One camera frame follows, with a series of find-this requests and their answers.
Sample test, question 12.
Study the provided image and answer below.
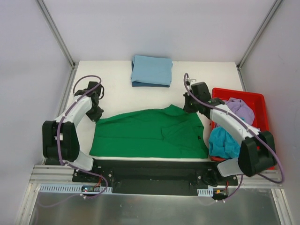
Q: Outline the green t-shirt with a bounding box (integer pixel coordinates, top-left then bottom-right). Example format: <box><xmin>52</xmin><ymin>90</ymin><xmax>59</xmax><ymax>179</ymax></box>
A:
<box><xmin>90</xmin><ymin>105</ymin><xmax>208</xmax><ymax>159</ymax></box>

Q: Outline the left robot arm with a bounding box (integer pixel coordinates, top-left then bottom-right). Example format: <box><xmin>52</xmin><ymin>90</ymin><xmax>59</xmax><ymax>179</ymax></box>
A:
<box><xmin>42</xmin><ymin>81</ymin><xmax>104</xmax><ymax>182</ymax></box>

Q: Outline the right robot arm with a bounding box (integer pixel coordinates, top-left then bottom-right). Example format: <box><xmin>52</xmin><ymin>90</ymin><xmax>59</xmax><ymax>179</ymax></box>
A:
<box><xmin>184</xmin><ymin>81</ymin><xmax>278</xmax><ymax>185</ymax></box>

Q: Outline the teal crumpled t-shirt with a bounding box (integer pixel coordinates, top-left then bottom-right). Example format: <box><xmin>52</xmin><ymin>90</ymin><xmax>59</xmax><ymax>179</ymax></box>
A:
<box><xmin>209</xmin><ymin>127</ymin><xmax>240</xmax><ymax>159</ymax></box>

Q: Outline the lavender crumpled t-shirt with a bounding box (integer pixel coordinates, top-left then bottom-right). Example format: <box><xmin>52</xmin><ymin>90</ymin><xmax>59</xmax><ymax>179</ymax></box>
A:
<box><xmin>224</xmin><ymin>97</ymin><xmax>255</xmax><ymax>125</ymax></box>

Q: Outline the light blue folded t-shirt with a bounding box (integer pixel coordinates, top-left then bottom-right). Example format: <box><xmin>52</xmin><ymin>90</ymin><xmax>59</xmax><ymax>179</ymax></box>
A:
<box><xmin>130</xmin><ymin>55</ymin><xmax>173</xmax><ymax>86</ymax></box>

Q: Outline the red plastic bin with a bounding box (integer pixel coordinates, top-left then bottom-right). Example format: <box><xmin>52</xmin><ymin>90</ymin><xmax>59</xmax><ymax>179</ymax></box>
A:
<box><xmin>210</xmin><ymin>88</ymin><xmax>276</xmax><ymax>172</ymax></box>

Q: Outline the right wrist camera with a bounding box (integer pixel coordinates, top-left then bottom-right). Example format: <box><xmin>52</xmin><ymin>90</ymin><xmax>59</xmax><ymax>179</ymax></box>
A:
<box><xmin>186</xmin><ymin>78</ymin><xmax>197</xmax><ymax>86</ymax></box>

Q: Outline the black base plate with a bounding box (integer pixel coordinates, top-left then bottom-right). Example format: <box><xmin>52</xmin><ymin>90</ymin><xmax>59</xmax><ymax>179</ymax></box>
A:
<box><xmin>71</xmin><ymin>159</ymin><xmax>238</xmax><ymax>196</ymax></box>

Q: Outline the left aluminium frame post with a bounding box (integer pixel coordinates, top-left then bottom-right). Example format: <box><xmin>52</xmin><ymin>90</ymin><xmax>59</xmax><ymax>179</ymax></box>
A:
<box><xmin>35</xmin><ymin>0</ymin><xmax>76</xmax><ymax>69</ymax></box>

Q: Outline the aluminium frame post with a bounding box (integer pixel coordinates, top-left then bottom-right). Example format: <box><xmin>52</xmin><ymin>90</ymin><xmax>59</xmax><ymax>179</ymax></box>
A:
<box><xmin>237</xmin><ymin>0</ymin><xmax>284</xmax><ymax>71</ymax></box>
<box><xmin>35</xmin><ymin>0</ymin><xmax>76</xmax><ymax>69</ymax></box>

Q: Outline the right aluminium frame post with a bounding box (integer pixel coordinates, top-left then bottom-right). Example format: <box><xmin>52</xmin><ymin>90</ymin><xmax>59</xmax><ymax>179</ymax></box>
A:
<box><xmin>237</xmin><ymin>0</ymin><xmax>284</xmax><ymax>71</ymax></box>

